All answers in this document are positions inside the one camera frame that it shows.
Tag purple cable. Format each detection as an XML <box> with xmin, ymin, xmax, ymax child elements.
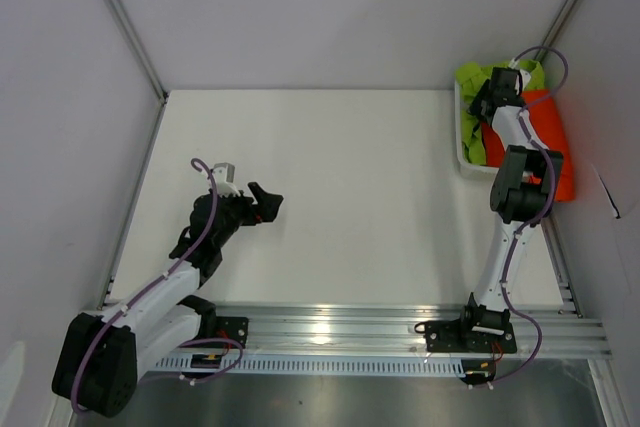
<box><xmin>69</xmin><ymin>157</ymin><xmax>246</xmax><ymax>414</ymax></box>
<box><xmin>464</xmin><ymin>46</ymin><xmax>571</xmax><ymax>391</ymax></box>

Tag aluminium front rail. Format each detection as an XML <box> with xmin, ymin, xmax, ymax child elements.
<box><xmin>217</xmin><ymin>303</ymin><xmax>612</xmax><ymax>360</ymax></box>

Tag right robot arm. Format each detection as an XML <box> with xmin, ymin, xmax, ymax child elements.
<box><xmin>456</xmin><ymin>67</ymin><xmax>564</xmax><ymax>351</ymax></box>

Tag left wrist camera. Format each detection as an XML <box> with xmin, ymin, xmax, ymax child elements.
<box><xmin>212</xmin><ymin>162</ymin><xmax>240</xmax><ymax>198</ymax></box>

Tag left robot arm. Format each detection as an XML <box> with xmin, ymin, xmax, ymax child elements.
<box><xmin>51</xmin><ymin>182</ymin><xmax>284</xmax><ymax>418</ymax></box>

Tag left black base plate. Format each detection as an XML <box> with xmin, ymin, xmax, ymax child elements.
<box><xmin>195</xmin><ymin>316</ymin><xmax>250</xmax><ymax>349</ymax></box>

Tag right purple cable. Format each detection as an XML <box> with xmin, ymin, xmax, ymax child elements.
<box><xmin>464</xmin><ymin>46</ymin><xmax>571</xmax><ymax>391</ymax></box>

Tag orange shorts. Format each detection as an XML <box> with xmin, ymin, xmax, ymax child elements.
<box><xmin>480</xmin><ymin>89</ymin><xmax>576</xmax><ymax>203</ymax></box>

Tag left aluminium corner post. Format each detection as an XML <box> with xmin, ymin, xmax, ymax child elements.
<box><xmin>77</xmin><ymin>0</ymin><xmax>168</xmax><ymax>103</ymax></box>

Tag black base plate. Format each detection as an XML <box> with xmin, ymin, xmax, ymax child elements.
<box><xmin>195</xmin><ymin>316</ymin><xmax>250</xmax><ymax>349</ymax></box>
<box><xmin>413</xmin><ymin>319</ymin><xmax>517</xmax><ymax>354</ymax></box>

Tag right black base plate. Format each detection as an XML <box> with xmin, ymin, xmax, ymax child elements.
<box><xmin>413</xmin><ymin>319</ymin><xmax>517</xmax><ymax>354</ymax></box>

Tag white plastic basket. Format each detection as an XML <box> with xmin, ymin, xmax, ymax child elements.
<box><xmin>454</xmin><ymin>81</ymin><xmax>498</xmax><ymax>181</ymax></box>

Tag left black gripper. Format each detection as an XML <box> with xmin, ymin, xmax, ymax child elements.
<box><xmin>214</xmin><ymin>182</ymin><xmax>282</xmax><ymax>249</ymax></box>

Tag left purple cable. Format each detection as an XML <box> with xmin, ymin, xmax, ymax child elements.
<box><xmin>69</xmin><ymin>157</ymin><xmax>246</xmax><ymax>414</ymax></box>

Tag green shorts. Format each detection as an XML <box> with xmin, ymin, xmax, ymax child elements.
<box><xmin>455</xmin><ymin>59</ymin><xmax>547</xmax><ymax>167</ymax></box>

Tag white slotted cable duct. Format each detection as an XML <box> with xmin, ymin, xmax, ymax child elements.
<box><xmin>151</xmin><ymin>353</ymin><xmax>465</xmax><ymax>378</ymax></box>

